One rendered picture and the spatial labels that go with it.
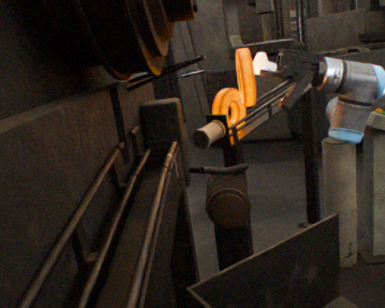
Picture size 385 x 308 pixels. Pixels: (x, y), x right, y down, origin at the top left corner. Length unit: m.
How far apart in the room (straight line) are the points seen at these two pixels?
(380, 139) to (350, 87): 0.51
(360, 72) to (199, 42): 2.52
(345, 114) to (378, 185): 0.58
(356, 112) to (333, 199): 0.53
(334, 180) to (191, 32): 2.32
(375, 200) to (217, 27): 2.26
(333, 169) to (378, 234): 0.36
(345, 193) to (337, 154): 0.16
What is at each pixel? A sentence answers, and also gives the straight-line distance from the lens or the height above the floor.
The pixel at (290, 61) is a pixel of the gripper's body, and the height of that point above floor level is 0.85.
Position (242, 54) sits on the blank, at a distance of 0.99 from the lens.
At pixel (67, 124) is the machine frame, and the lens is 0.53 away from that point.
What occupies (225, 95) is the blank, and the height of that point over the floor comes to 0.77.
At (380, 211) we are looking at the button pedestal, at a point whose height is 0.21.
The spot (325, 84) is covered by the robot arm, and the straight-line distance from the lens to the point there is 1.05.
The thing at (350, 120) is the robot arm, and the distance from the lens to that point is 1.09.
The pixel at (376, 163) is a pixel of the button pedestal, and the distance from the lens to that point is 1.57.
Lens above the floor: 0.92
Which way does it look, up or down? 15 degrees down
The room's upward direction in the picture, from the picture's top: 8 degrees counter-clockwise
